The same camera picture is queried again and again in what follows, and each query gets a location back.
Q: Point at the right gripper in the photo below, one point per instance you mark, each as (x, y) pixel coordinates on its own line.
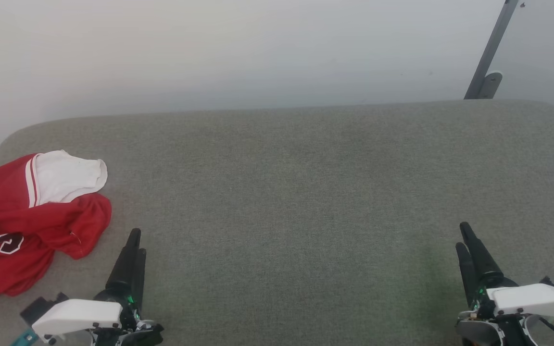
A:
(484, 332)

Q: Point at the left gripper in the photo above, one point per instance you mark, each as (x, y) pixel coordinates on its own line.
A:
(132, 332)

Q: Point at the red and white jersey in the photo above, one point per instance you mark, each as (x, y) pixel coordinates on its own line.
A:
(22, 221)

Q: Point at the grey-green fabric sofa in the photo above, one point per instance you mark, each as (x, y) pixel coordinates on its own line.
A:
(296, 202)

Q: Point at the grey metal pole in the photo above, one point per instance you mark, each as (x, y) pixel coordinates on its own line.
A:
(491, 45)

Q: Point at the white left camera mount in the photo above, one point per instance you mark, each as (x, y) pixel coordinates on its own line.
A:
(75, 315)

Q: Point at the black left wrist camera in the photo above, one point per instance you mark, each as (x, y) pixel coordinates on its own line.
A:
(36, 307)

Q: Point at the grey pole bracket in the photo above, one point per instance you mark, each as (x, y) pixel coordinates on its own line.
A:
(491, 84)

